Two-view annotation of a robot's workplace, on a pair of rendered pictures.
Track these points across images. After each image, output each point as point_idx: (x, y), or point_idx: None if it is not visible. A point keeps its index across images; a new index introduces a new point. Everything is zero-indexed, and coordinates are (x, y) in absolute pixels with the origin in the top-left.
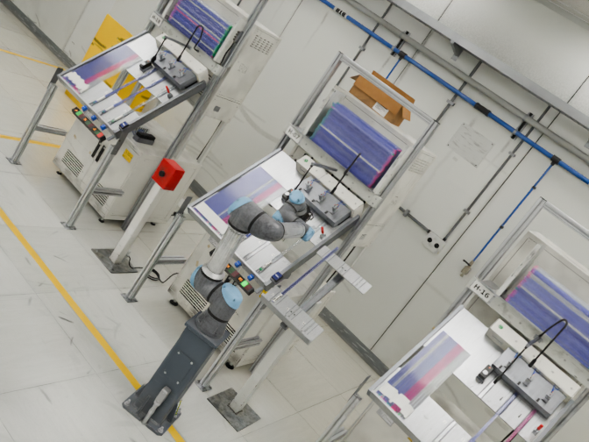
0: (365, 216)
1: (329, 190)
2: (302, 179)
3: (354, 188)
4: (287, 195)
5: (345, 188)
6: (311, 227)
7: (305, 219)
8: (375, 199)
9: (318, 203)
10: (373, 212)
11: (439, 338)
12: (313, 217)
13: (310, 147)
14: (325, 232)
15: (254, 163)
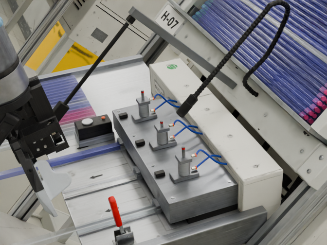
0: (283, 215)
1: (196, 130)
2: (101, 56)
3: (266, 130)
4: (84, 124)
5: (243, 130)
6: (55, 177)
7: (26, 135)
8: (319, 159)
9: (152, 150)
10: (313, 208)
11: None
12: (67, 145)
13: (192, 42)
14: (140, 234)
15: (65, 70)
